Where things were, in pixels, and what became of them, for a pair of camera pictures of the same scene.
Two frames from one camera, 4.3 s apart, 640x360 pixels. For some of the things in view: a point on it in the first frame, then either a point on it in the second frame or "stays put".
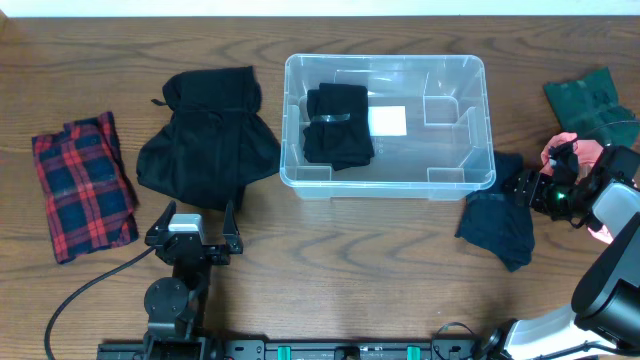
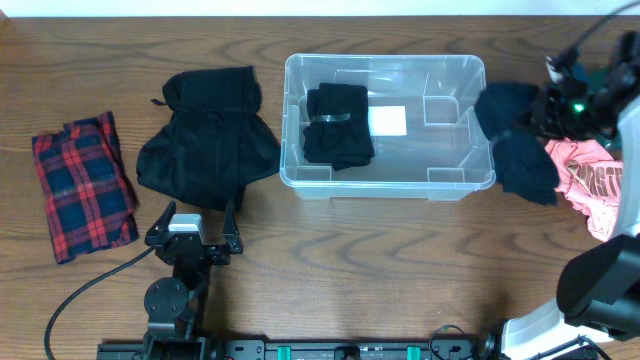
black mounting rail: [313, 349] stays put
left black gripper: [231, 245] stays put
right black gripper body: [555, 199] → [554, 118]
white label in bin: [387, 120] stays put
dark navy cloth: [495, 222] → [523, 157]
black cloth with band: [339, 129] stays put
